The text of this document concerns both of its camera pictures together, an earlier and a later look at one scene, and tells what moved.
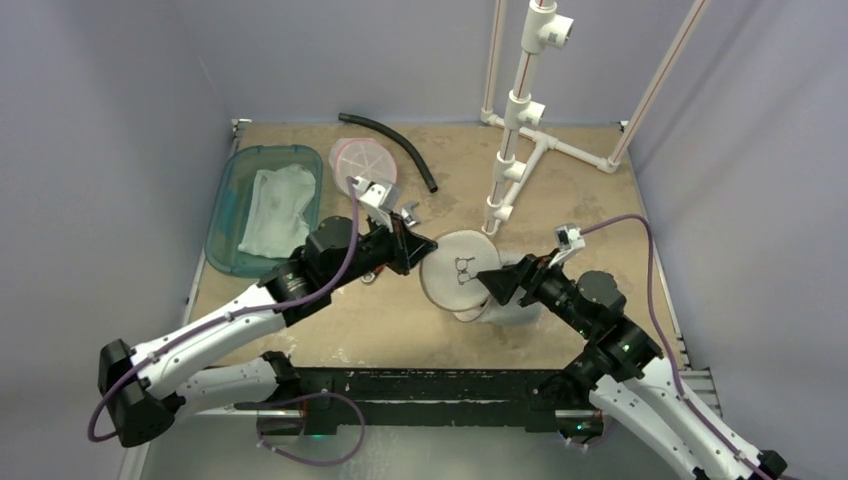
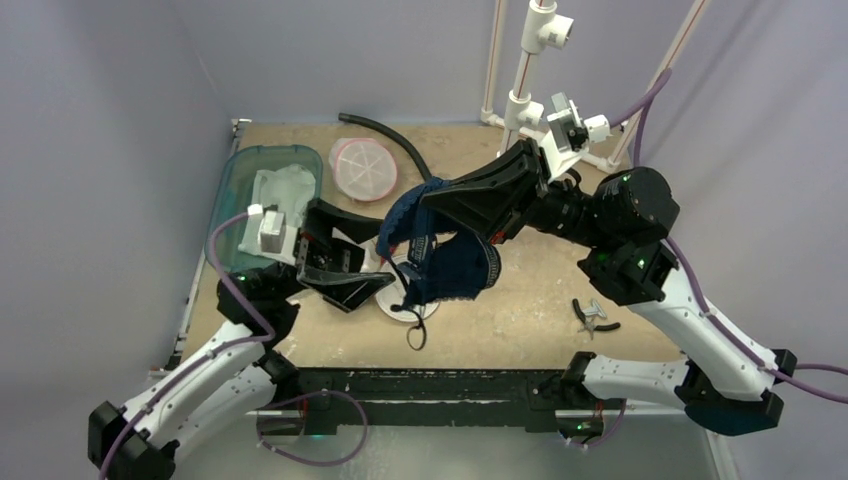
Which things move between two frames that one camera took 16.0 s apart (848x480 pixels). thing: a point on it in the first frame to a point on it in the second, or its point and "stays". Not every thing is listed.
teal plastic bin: x=227 y=198 stays
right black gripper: x=521 y=281 to x=530 y=180
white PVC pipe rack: x=544 y=26 stays
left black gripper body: x=382 y=247 to x=320 y=247
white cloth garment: x=276 y=222 stays
